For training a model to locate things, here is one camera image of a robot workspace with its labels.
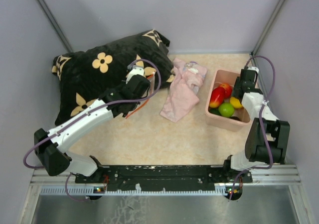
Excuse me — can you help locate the red apple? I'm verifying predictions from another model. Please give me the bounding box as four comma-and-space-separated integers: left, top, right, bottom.
219, 83, 233, 99

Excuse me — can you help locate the dark brown fruit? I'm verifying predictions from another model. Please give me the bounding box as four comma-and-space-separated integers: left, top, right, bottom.
230, 116, 241, 121

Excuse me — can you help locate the pink cloth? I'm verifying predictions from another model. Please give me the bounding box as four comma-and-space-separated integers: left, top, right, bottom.
160, 58, 207, 123

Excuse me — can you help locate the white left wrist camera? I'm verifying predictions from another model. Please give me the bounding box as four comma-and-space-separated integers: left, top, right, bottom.
126, 65, 145, 84

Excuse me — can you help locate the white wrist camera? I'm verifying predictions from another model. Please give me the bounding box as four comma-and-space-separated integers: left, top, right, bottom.
126, 65, 145, 84
245, 66, 259, 73

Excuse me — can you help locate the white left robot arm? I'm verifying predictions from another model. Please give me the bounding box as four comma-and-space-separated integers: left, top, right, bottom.
34, 75, 151, 183

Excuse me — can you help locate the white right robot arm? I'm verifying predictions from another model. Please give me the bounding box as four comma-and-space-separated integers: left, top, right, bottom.
222, 68, 290, 182

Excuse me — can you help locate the yellow pear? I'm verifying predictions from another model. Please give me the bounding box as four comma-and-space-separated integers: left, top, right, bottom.
229, 97, 243, 109

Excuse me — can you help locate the pink plastic bin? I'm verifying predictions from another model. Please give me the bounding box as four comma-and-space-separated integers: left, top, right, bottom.
205, 69, 252, 132

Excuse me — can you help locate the black flower-pattern pillow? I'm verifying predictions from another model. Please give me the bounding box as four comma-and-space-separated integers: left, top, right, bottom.
51, 29, 174, 125

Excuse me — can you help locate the red yellow mango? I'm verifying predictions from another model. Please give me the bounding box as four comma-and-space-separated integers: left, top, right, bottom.
209, 87, 225, 109

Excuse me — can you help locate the clear zip bag orange zipper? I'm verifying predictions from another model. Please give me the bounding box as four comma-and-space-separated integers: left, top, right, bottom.
125, 71, 156, 119

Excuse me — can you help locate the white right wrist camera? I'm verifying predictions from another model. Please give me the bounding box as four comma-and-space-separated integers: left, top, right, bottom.
245, 66, 259, 73

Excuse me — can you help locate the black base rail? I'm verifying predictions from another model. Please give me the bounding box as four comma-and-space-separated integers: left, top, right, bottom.
75, 165, 239, 192

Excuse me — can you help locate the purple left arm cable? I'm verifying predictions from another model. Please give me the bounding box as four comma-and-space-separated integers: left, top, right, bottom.
23, 59, 161, 202

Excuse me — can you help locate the green apple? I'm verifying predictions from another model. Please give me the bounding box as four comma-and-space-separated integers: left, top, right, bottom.
218, 103, 235, 118

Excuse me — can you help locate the aluminium frame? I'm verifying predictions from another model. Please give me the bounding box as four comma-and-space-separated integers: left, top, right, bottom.
17, 0, 310, 224

